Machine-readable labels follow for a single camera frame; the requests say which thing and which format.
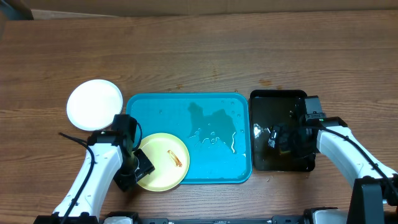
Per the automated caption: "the yellow plate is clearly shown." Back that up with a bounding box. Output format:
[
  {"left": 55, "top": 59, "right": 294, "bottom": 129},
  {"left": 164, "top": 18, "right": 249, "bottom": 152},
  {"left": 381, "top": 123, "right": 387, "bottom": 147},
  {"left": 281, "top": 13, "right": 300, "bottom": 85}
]
[{"left": 138, "top": 133, "right": 190, "bottom": 192}]

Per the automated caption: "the white plate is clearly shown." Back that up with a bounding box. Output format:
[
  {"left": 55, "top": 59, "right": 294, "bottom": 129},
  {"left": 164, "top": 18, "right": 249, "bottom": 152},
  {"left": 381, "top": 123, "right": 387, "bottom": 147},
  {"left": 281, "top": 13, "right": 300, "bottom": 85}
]
[{"left": 66, "top": 79, "right": 123, "bottom": 131}]

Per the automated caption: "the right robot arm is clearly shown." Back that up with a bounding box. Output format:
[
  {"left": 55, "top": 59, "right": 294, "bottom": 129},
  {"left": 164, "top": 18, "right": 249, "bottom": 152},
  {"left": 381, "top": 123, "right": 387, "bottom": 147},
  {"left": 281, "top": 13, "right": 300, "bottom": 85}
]
[{"left": 267, "top": 117, "right": 397, "bottom": 223}]

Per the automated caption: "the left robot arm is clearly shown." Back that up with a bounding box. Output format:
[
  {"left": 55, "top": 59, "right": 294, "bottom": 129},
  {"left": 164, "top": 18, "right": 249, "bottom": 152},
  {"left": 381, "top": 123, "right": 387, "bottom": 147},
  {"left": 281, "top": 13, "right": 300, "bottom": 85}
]
[{"left": 34, "top": 131, "right": 155, "bottom": 223}]

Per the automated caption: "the black water tray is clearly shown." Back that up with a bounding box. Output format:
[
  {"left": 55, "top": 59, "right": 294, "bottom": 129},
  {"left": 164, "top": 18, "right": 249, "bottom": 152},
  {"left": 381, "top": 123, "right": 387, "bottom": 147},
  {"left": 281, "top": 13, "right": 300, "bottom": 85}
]
[{"left": 249, "top": 90, "right": 315, "bottom": 172}]

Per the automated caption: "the teal plastic tray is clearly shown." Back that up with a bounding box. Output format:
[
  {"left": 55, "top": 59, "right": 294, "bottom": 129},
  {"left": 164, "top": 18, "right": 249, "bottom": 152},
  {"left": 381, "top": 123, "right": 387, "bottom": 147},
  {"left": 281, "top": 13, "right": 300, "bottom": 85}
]
[{"left": 126, "top": 93, "right": 252, "bottom": 184}]

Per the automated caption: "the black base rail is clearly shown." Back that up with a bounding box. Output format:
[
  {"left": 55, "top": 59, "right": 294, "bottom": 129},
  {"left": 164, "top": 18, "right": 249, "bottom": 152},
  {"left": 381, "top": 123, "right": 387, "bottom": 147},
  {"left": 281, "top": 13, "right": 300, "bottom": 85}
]
[{"left": 99, "top": 207, "right": 348, "bottom": 224}]

